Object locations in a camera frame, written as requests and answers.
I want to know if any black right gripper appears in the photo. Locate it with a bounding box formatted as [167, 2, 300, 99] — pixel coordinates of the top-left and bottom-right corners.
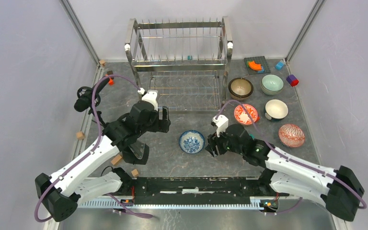
[204, 124, 244, 158]

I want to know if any blue white porcelain bowl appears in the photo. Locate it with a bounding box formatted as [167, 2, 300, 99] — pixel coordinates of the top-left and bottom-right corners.
[178, 130, 206, 154]

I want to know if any red white patterned bowl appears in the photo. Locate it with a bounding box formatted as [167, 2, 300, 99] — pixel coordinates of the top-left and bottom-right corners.
[234, 104, 260, 126]

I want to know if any brown patterned bowl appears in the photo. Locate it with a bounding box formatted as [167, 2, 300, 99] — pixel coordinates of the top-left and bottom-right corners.
[228, 77, 254, 102]

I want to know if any black white patterned bowl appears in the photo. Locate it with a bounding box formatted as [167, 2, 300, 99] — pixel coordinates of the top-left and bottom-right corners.
[228, 79, 254, 102]

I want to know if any steel two-tier dish rack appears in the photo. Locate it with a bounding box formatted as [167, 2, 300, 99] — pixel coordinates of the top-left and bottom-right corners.
[124, 16, 233, 112]

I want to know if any blue zigzag patterned bowl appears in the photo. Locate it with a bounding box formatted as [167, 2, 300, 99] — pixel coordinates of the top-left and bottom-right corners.
[278, 124, 305, 148]

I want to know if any pale green ceramic bowl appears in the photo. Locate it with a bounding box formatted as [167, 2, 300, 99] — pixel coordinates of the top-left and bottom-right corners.
[261, 84, 283, 95]

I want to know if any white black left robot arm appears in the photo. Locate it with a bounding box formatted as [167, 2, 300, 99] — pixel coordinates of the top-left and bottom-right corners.
[34, 100, 171, 222]

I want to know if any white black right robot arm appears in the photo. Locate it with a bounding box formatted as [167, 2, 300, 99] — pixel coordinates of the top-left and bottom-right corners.
[205, 124, 365, 221]

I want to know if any wooden block under arm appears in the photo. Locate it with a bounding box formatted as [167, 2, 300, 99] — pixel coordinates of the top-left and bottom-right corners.
[111, 154, 123, 166]

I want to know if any black clear-top container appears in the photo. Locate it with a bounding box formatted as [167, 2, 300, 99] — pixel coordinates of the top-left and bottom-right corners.
[122, 140, 150, 165]

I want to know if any wooden cube near base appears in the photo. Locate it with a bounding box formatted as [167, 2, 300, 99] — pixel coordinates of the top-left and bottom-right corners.
[131, 169, 139, 178]

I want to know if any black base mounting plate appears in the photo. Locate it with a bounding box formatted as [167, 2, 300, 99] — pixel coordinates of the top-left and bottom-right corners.
[112, 177, 277, 205]

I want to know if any black microphone on tripod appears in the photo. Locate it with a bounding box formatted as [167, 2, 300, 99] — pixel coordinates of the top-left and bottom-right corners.
[74, 79, 109, 115]

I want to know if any orange curved block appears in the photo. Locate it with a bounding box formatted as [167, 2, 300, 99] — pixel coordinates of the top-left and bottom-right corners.
[248, 61, 263, 71]

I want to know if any grey building baseplate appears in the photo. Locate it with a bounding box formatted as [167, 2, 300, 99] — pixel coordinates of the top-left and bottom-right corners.
[243, 56, 271, 75]

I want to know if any purple red block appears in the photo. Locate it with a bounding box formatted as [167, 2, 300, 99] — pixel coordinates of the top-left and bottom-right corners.
[286, 74, 299, 87]

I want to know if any light blue block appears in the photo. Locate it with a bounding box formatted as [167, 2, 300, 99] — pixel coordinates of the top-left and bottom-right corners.
[275, 60, 286, 70]

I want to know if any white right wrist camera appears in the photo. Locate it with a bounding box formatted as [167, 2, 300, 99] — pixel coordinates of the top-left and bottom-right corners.
[212, 115, 229, 137]

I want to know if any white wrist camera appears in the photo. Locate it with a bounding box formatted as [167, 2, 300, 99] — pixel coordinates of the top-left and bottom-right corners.
[138, 88, 158, 110]
[212, 115, 229, 137]

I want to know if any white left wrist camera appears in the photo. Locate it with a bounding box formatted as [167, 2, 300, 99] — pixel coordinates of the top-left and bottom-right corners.
[138, 88, 158, 110]

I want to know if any wooden cube left rail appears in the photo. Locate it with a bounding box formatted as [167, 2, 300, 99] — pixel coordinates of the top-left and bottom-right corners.
[76, 131, 85, 140]

